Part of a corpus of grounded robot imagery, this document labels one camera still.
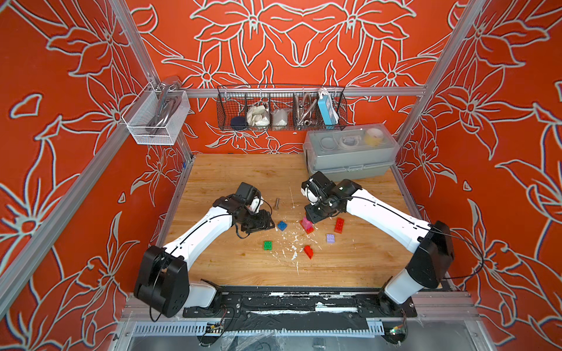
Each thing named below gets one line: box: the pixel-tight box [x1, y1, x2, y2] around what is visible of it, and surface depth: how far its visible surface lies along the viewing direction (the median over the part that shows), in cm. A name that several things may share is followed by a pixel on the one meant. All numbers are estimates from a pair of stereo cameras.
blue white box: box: [317, 87, 340, 130], surface depth 89 cm
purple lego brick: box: [326, 234, 336, 244], surface depth 89 cm
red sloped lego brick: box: [303, 244, 314, 260], surface depth 85 cm
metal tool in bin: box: [145, 82, 181, 136], surface depth 85 cm
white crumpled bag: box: [246, 105, 271, 126], surface depth 92 cm
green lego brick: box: [263, 240, 273, 251], surface depth 87 cm
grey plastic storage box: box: [302, 123, 400, 183], surface depth 102 cm
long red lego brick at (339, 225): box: [333, 217, 345, 234], surface depth 93 cm
